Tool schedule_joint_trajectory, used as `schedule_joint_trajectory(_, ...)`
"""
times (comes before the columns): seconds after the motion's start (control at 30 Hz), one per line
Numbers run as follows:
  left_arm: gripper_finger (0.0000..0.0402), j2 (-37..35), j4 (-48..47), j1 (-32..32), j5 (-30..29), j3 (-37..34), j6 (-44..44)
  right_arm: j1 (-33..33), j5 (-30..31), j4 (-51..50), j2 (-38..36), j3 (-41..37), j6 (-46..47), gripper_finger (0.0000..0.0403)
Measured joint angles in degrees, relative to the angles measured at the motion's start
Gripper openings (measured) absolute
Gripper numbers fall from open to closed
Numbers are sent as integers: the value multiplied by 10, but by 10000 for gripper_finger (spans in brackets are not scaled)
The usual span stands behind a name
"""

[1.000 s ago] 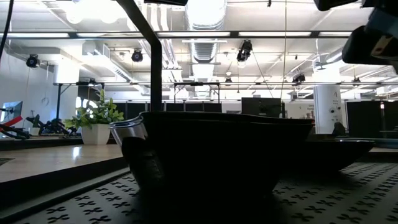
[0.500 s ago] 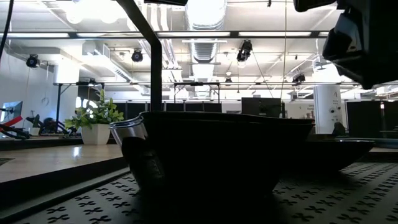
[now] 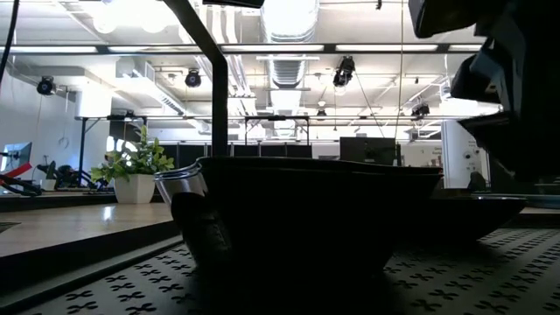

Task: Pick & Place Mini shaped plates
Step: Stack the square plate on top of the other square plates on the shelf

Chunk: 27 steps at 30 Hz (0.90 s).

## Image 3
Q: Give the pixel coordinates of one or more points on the black background robot arm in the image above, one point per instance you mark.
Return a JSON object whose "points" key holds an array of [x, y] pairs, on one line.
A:
{"points": [[17, 186], [65, 177]]}

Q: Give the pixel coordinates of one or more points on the white ceiling pipe bundle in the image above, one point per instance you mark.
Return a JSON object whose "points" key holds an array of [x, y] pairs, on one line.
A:
{"points": [[240, 79]]}

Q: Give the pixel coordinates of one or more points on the black chair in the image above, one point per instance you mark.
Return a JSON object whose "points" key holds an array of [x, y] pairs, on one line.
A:
{"points": [[477, 181]]}

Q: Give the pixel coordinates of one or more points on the black hanging spotlight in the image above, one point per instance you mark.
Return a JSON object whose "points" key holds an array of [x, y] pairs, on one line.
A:
{"points": [[420, 110], [193, 79], [46, 86], [343, 72]]}

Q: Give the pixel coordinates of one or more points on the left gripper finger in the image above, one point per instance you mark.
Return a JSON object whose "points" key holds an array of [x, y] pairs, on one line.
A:
{"points": [[236, 3]]}

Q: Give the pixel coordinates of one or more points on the grey computer monitor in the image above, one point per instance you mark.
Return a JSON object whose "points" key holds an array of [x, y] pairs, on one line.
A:
{"points": [[17, 156]]}

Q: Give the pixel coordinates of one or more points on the large black monitor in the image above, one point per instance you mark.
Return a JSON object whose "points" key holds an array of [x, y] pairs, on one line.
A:
{"points": [[367, 151]]}

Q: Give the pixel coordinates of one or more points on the white light strip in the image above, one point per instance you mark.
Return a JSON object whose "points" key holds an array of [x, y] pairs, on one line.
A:
{"points": [[271, 48], [464, 46], [140, 49], [65, 49], [385, 48]]}

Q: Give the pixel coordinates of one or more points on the green plant in white pot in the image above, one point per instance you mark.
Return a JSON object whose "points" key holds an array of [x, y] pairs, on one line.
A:
{"points": [[135, 188]]}

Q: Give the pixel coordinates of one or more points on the black perforated metal tray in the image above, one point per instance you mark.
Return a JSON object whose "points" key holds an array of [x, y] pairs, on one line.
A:
{"points": [[503, 271]]}

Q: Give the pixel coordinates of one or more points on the silver ceiling air duct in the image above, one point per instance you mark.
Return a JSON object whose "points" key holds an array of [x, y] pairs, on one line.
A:
{"points": [[289, 26]]}

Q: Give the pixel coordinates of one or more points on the white round pillar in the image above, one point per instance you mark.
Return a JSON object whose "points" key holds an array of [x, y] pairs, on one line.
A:
{"points": [[459, 153]]}

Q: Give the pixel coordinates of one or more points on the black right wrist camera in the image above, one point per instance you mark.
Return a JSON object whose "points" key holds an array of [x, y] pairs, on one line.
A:
{"points": [[477, 81]]}

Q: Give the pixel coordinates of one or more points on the black metal rig frame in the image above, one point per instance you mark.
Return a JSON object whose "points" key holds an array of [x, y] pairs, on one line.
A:
{"points": [[82, 149]]}

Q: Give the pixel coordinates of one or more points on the white rectangular air duct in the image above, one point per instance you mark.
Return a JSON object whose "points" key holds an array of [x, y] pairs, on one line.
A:
{"points": [[144, 87]]}

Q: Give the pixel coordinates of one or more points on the black rounded square mini plate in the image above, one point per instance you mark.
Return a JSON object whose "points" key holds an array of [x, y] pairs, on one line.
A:
{"points": [[503, 140], [490, 198]]}

